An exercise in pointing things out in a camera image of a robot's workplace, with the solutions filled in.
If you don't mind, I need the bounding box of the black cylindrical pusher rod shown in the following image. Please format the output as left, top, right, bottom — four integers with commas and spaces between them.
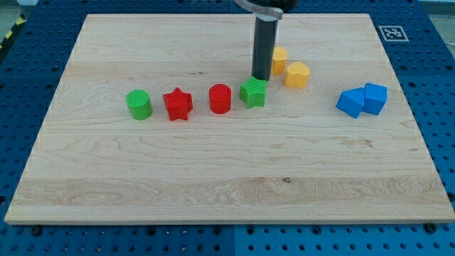
251, 16, 278, 81

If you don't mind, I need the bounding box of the metal clamp robot end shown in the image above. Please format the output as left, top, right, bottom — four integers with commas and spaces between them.
234, 0, 298, 20

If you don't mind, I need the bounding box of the yellow hexagon block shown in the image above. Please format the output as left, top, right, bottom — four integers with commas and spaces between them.
271, 46, 289, 75

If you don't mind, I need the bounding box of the yellow heart block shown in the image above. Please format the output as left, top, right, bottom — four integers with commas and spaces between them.
284, 62, 310, 89

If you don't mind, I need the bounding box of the green star block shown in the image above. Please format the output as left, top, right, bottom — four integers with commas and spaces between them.
240, 76, 267, 109

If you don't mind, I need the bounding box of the red cylinder block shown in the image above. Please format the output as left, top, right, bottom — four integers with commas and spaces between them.
209, 83, 232, 114

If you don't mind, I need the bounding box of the blue pentagon block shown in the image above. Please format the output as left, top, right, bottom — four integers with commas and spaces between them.
336, 87, 365, 119

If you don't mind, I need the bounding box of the red star block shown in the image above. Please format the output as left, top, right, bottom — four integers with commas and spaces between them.
163, 87, 193, 121

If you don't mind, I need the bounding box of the white fiducial marker tag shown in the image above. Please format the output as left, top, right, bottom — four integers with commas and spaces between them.
379, 25, 409, 42

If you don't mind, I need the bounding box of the blue cube block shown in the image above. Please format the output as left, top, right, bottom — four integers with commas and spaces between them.
363, 83, 387, 115

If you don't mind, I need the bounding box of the wooden board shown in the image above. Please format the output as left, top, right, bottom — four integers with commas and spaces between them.
5, 14, 454, 225

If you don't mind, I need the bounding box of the green cylinder block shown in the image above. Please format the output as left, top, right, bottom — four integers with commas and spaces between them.
125, 90, 153, 120

